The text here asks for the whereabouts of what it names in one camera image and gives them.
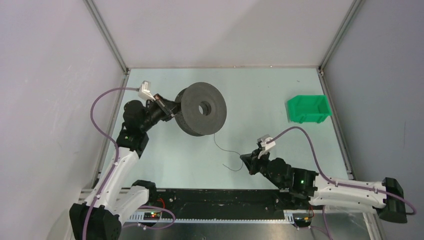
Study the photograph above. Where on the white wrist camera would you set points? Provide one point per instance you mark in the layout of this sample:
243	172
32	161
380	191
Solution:
144	92
265	144

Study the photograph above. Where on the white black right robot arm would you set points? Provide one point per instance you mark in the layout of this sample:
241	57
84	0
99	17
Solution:
384	198

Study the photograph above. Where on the green plastic bin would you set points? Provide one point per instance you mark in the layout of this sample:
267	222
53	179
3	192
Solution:
309	109

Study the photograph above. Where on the aluminium corner frame post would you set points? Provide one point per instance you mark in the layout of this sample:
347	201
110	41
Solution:
106	34
341	32

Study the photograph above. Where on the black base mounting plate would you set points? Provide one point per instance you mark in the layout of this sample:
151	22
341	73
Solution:
218	204

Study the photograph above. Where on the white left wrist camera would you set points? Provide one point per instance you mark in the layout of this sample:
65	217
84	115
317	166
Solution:
144	92

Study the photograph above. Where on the aluminium corner frame post right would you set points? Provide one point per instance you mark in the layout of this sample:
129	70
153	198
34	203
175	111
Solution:
341	32

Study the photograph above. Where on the dark grey cable spool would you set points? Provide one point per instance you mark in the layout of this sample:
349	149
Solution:
203	110

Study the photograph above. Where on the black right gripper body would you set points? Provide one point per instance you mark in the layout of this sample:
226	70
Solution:
260	166

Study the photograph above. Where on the aluminium corner frame post left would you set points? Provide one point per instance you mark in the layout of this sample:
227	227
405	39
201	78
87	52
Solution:
106	34

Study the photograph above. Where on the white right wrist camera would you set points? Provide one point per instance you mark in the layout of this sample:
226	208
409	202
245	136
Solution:
265	144

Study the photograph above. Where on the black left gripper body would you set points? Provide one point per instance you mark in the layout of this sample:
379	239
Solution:
157	110

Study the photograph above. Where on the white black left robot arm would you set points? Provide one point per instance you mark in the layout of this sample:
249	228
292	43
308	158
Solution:
102	214

